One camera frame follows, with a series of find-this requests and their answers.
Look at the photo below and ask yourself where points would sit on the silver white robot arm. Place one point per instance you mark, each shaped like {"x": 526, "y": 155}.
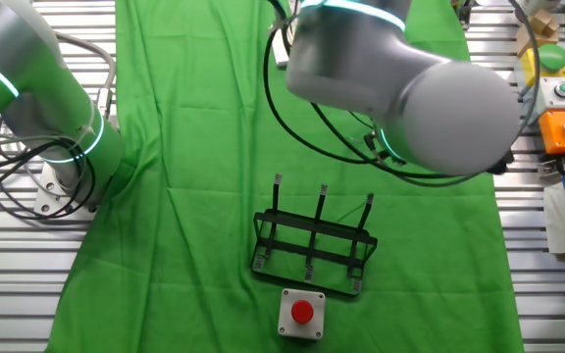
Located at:
{"x": 410, "y": 73}

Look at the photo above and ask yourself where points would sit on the green cloth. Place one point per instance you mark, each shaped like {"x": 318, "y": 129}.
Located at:
{"x": 204, "y": 147}

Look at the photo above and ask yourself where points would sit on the white box with red button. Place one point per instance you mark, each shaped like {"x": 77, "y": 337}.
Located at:
{"x": 302, "y": 314}

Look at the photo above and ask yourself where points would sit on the orange box with red button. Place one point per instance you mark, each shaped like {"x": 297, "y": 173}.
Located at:
{"x": 554, "y": 132}

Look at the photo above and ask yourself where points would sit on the yellow box with green button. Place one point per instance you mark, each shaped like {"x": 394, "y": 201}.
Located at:
{"x": 552, "y": 56}

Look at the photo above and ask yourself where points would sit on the brown wooden blocks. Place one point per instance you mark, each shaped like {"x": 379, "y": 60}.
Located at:
{"x": 540, "y": 27}

